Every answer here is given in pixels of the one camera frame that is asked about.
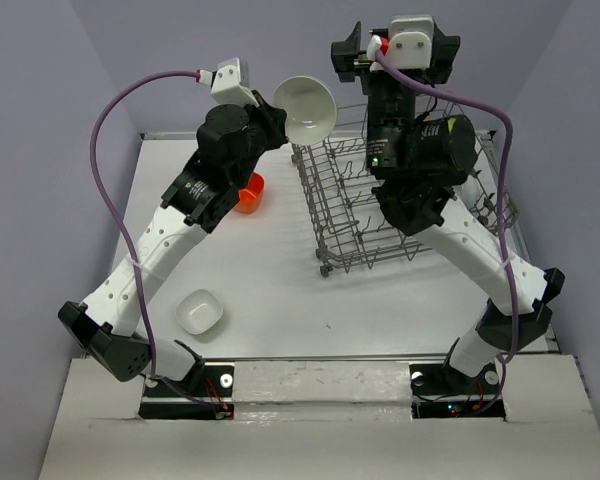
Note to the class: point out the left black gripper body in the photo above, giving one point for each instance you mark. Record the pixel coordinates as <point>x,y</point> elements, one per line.
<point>264,134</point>

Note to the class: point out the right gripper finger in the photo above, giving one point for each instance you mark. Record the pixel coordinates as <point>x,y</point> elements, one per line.
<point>444,51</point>
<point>347,57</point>

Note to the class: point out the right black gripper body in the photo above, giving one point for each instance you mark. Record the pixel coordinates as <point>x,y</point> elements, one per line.
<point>392,111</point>

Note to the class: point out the white round bowl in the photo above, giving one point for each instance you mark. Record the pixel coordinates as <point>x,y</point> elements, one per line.
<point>469,193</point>

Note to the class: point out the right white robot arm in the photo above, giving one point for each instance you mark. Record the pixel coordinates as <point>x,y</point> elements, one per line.
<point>419,162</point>

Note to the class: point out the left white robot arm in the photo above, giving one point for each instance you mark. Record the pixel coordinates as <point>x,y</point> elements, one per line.
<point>105,324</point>

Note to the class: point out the orange square bowl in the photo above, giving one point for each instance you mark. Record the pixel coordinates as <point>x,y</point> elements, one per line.
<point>250,197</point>

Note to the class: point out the white square bowl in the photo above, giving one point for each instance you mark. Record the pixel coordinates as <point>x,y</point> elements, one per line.
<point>199,311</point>

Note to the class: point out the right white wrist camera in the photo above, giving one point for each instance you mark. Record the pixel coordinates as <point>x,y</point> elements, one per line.
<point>407,44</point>

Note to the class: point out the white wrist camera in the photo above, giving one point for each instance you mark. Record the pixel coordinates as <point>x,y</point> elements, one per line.
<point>407,44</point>
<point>230,84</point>

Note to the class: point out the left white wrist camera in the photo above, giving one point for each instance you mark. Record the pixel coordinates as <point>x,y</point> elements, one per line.
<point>230,84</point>

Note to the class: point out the grey wire dish rack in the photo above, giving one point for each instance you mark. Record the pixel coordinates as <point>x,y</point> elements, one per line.
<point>349,229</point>

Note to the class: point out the metal front rail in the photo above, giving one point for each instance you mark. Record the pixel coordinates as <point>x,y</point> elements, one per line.
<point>358,357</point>

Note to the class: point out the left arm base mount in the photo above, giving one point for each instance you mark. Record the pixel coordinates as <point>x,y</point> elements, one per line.
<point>210,400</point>

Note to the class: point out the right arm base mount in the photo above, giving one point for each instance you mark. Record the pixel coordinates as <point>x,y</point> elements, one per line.
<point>441,394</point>

